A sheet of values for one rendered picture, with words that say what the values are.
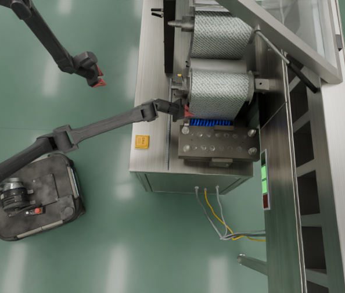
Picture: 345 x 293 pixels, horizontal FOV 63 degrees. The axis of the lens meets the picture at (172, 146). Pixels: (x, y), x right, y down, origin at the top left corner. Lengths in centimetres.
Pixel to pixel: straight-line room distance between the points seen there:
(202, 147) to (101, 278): 143
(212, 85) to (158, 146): 49
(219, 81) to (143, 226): 148
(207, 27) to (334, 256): 92
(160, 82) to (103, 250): 140
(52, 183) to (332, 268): 189
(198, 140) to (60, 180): 124
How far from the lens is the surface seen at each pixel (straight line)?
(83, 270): 245
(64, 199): 220
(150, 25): 189
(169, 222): 234
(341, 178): 83
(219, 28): 127
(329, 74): 87
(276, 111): 117
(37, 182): 232
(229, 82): 122
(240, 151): 141
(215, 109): 132
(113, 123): 122
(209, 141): 139
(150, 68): 171
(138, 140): 150
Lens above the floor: 234
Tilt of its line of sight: 73 degrees down
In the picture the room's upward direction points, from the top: 3 degrees clockwise
